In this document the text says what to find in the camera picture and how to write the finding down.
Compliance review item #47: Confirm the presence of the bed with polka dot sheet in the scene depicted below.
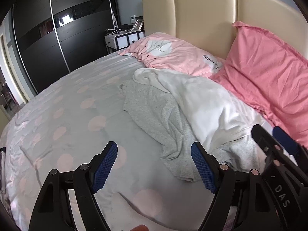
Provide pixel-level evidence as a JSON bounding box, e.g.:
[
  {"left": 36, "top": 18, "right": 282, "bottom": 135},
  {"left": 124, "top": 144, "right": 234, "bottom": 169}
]
[{"left": 0, "top": 50, "right": 300, "bottom": 231}]

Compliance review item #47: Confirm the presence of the printed pink pillow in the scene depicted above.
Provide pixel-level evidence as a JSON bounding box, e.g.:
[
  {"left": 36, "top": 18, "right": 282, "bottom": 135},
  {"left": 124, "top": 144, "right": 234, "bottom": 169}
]
[{"left": 118, "top": 33, "right": 227, "bottom": 78}]

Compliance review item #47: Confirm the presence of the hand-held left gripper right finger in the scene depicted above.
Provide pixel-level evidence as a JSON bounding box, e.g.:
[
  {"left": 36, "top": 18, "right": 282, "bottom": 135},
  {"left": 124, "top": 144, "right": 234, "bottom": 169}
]
[{"left": 191, "top": 141, "right": 281, "bottom": 231}]

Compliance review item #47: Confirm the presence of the white nightstand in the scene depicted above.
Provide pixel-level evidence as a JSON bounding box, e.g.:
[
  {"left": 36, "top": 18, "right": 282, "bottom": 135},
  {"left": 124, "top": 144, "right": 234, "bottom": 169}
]
[{"left": 105, "top": 28, "right": 145, "bottom": 54}]

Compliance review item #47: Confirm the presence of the cream room door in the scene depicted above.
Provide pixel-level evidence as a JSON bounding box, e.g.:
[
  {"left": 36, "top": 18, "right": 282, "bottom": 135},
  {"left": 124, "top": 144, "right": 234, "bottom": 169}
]
[{"left": 0, "top": 35, "right": 30, "bottom": 105}]

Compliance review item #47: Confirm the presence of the beige padded headboard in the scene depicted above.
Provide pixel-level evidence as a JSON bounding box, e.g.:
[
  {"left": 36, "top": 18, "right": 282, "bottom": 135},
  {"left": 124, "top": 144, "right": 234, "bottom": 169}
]
[{"left": 141, "top": 0, "right": 308, "bottom": 60}]

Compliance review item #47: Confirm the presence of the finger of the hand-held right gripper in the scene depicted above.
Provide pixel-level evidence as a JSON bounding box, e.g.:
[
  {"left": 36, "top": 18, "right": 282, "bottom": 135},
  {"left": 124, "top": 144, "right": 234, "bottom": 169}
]
[
  {"left": 251, "top": 124, "right": 289, "bottom": 174},
  {"left": 273, "top": 126, "right": 308, "bottom": 167}
]

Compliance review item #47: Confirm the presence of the grey garment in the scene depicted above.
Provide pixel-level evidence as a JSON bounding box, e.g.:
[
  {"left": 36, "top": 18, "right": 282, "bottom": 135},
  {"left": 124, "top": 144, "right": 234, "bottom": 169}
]
[{"left": 119, "top": 83, "right": 265, "bottom": 182}]

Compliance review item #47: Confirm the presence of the white garment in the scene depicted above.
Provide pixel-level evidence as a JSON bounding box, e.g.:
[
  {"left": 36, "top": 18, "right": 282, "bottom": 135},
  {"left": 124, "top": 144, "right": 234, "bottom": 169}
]
[{"left": 133, "top": 68, "right": 275, "bottom": 153}]

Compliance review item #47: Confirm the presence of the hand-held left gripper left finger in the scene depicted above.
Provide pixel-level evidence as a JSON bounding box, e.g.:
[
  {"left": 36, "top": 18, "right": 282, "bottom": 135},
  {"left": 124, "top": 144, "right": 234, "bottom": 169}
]
[{"left": 28, "top": 141, "right": 118, "bottom": 231}]

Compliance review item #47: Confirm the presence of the plain pink pillow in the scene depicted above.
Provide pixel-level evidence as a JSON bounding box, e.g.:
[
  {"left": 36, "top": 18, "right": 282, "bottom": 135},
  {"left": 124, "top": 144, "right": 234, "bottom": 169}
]
[{"left": 209, "top": 21, "right": 308, "bottom": 148}]

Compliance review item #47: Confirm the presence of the dark sliding wardrobe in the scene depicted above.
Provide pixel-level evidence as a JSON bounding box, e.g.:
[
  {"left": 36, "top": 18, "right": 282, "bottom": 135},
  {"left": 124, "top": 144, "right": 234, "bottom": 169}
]
[{"left": 12, "top": 0, "right": 121, "bottom": 94}]

